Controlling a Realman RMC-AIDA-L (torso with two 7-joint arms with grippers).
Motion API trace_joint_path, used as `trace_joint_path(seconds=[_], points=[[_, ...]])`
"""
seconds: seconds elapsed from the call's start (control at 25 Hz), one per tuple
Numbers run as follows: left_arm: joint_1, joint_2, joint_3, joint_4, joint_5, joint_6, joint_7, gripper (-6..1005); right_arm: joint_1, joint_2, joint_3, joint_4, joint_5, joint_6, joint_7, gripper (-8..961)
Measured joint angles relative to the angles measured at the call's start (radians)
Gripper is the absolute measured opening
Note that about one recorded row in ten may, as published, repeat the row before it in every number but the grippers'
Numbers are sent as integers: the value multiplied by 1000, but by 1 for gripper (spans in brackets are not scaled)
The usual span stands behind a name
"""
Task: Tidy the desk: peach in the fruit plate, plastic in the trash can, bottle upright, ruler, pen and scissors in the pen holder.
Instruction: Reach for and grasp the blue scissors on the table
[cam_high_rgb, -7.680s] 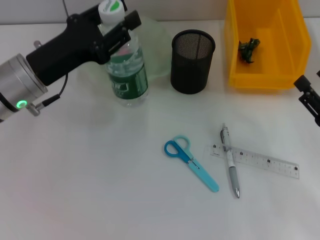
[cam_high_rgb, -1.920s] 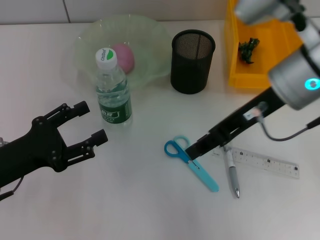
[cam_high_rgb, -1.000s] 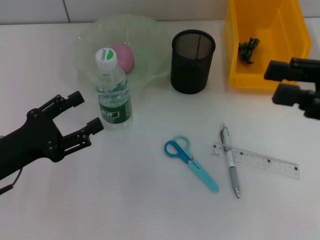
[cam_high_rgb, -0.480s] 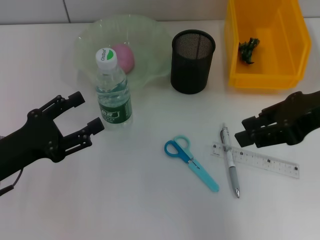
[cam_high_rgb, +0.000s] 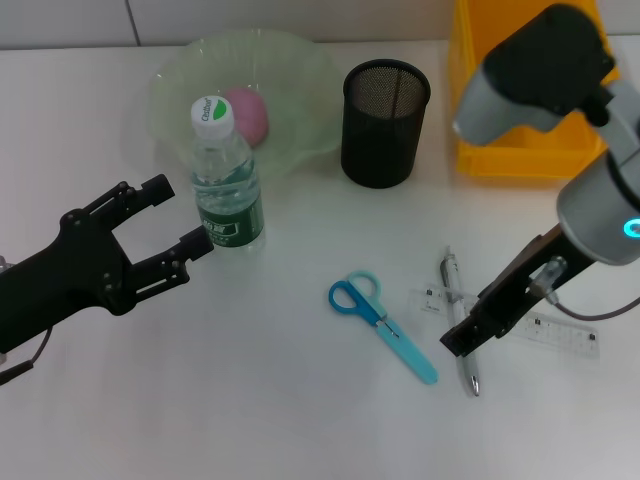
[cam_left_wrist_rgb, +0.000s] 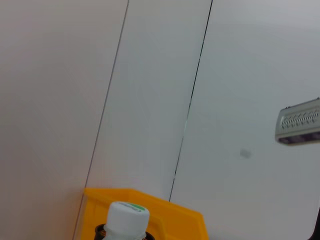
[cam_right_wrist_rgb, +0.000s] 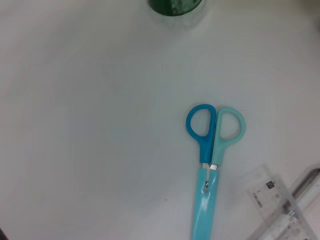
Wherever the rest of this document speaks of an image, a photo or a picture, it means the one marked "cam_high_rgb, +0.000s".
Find silver ballpoint pen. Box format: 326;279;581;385
440;245;481;398

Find pink peach toy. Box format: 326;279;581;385
227;85;271;149

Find yellow plastic bin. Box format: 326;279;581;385
447;0;621;179

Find green glass fruit bowl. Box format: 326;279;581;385
149;28;346;184

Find clear water bottle green label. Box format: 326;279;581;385
189;94;266;249

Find blue scissors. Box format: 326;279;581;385
328;269;439;386

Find black mesh pen holder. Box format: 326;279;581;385
341;58;432;189

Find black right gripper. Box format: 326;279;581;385
439;224;596;358

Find right wrist camera housing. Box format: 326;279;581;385
452;3;619;147

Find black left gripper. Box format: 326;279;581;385
0;174;215;354

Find clear plastic ruler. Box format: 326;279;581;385
410;287;600;359

